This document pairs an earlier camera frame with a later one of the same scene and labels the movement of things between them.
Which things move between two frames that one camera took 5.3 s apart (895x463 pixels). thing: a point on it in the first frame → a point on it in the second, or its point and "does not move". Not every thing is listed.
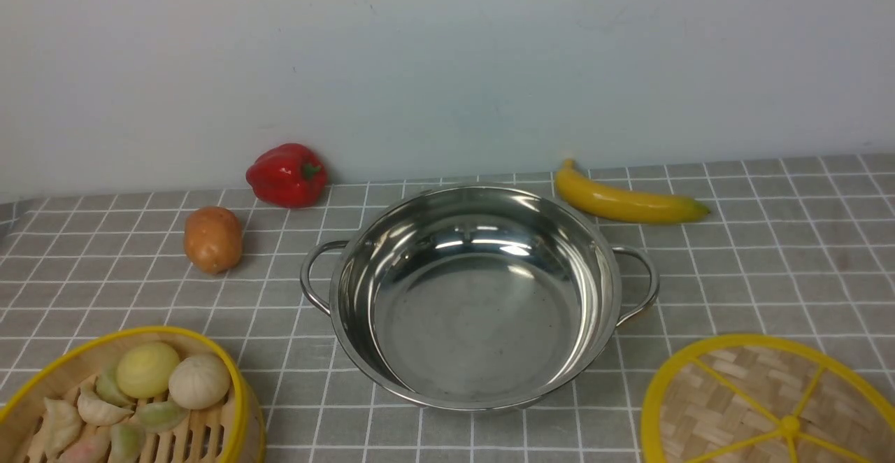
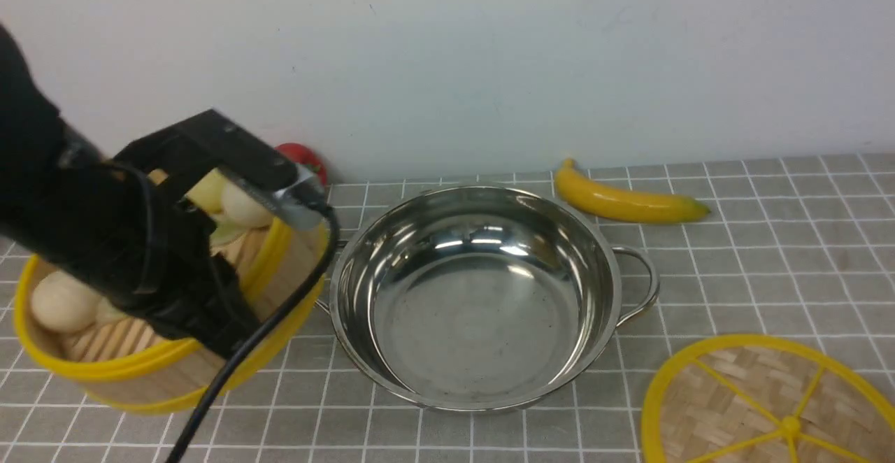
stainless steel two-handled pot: x=477 y=297 does not move
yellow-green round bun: x=143 y=370 → x=207 y=193
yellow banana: x=624 y=203 does not move
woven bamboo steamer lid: x=759 y=399 does not move
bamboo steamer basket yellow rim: x=140 y=394 → x=130 y=368
